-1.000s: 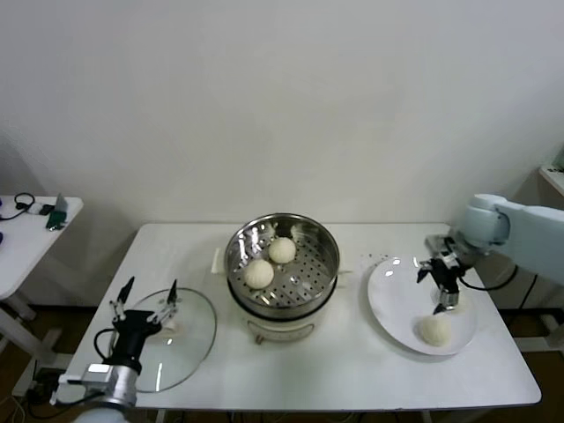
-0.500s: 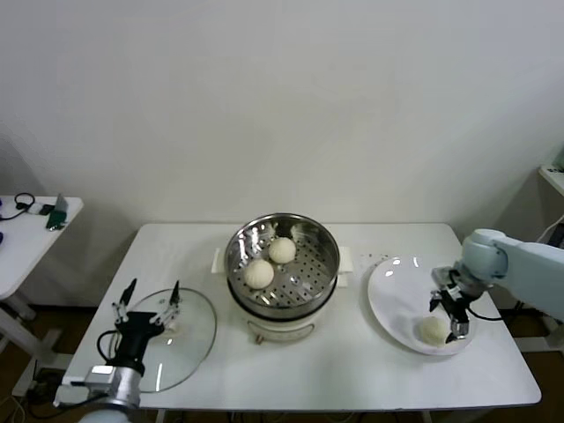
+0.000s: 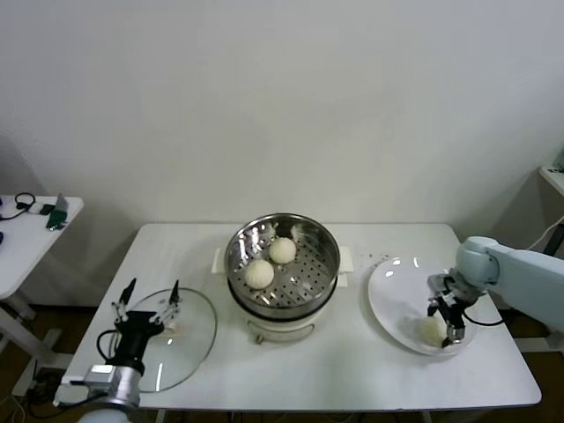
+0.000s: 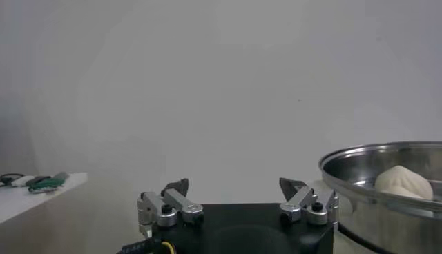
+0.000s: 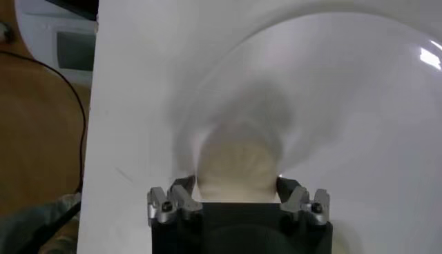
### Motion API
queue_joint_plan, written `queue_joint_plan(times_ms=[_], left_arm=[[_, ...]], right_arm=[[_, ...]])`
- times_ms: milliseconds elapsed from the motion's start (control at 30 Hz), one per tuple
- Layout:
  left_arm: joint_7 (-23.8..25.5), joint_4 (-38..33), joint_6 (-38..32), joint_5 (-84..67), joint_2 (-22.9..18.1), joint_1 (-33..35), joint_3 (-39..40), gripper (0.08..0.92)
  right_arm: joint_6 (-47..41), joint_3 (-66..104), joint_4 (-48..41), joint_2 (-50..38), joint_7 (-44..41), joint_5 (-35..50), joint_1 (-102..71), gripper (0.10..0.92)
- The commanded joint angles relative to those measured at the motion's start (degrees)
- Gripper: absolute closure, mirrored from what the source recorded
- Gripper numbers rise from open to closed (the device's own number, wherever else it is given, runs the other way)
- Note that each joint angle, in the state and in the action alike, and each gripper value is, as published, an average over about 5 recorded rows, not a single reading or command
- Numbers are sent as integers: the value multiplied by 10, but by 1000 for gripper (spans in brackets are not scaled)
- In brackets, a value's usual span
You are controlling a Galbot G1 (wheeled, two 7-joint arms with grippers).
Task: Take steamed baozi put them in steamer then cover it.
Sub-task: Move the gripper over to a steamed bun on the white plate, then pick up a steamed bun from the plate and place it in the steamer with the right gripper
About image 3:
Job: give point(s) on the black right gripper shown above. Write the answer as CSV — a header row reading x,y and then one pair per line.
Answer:
x,y
454,310

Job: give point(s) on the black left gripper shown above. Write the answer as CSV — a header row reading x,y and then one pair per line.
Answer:
x,y
138,326

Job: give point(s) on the white steamed baozi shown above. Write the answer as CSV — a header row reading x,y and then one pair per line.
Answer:
x,y
429,332
259,274
282,250

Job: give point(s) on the round glass pot lid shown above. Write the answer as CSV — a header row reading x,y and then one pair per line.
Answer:
x,y
194,335

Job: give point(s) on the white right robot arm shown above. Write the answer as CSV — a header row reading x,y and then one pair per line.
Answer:
x,y
524,269

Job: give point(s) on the perforated steel steamer basket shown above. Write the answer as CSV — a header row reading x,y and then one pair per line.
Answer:
x,y
304,282

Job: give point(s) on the white round plate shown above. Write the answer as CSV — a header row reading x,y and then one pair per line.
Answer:
x,y
396,291

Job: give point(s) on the dark furniture base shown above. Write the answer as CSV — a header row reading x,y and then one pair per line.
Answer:
x,y
555,339

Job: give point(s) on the green and grey gadget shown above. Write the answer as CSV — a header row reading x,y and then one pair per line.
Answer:
x,y
56,219

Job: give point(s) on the white side table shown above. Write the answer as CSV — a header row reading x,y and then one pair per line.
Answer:
x,y
26,255

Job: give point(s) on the white electric cooking pot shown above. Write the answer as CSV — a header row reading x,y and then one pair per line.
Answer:
x,y
282,328

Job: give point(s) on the small white black device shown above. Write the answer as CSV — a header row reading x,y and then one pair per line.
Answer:
x,y
39,208

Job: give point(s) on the white shelf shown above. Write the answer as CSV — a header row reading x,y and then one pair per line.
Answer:
x,y
553,176

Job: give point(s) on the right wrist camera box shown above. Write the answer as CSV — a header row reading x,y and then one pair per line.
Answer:
x,y
440,283

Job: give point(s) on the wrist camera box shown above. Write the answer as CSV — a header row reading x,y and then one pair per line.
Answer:
x,y
440,283
99,374

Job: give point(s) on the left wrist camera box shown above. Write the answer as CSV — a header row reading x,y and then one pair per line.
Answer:
x,y
99,374

